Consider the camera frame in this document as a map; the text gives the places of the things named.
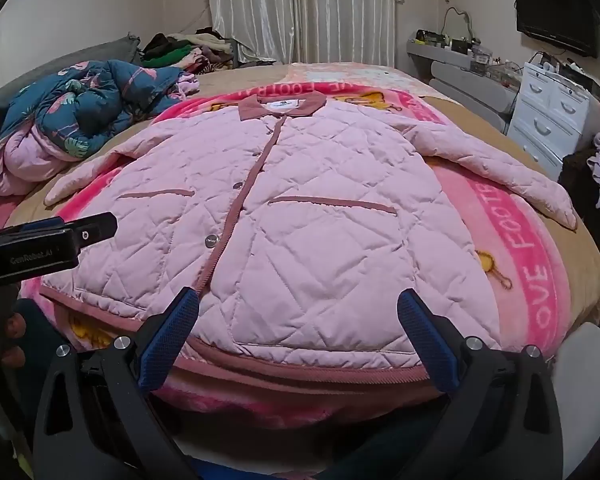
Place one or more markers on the white drawer cabinet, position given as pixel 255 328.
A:
pixel 540 110

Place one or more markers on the person's left hand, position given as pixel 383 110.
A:
pixel 15 327

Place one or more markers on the pink printed blanket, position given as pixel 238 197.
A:
pixel 505 240

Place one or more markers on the blue floral duvet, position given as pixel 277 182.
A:
pixel 80 110

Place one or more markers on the grey upholstered headboard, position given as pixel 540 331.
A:
pixel 55 55

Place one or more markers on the white padded bed frame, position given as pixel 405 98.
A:
pixel 585 385

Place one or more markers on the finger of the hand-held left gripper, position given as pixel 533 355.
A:
pixel 97 230
pixel 35 227

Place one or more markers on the black box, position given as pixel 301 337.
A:
pixel 582 85

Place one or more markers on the black wall television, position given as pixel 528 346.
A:
pixel 555 15

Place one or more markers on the pile of clothes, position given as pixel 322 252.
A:
pixel 180 52

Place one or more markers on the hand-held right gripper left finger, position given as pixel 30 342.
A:
pixel 170 335

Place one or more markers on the bed with tan sheet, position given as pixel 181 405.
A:
pixel 480 115

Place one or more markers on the white curtain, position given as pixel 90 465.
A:
pixel 305 10

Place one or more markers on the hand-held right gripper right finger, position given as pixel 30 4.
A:
pixel 427 340

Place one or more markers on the pink quilted jacket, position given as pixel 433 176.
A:
pixel 305 260

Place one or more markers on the dark hanging clothes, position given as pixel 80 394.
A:
pixel 577 180

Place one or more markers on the clutter of small desk items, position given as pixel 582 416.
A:
pixel 480 57

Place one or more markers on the pale patterned sheet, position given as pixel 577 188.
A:
pixel 370 77

